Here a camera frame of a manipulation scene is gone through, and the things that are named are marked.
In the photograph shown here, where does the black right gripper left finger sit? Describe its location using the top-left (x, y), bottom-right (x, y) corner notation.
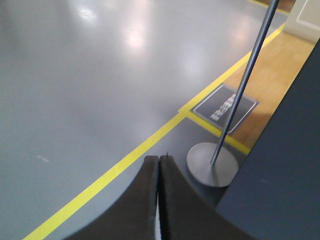
top-left (66, 155), bottom-right (159, 240)

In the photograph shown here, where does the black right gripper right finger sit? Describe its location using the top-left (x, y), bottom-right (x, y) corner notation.
top-left (158, 155), bottom-right (253, 240)

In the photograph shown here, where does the dark grey fridge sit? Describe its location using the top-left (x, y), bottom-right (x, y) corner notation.
top-left (216, 44), bottom-right (320, 240)

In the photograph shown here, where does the blue pole sign stand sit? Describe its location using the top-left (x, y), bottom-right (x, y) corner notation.
top-left (186, 0), bottom-right (279, 188)

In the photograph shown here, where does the dark floor sign sticker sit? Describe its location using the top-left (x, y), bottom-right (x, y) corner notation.
top-left (191, 84), bottom-right (259, 134)

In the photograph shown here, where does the white panelled cabinet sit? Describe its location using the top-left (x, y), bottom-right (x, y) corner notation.
top-left (284, 0), bottom-right (320, 43)

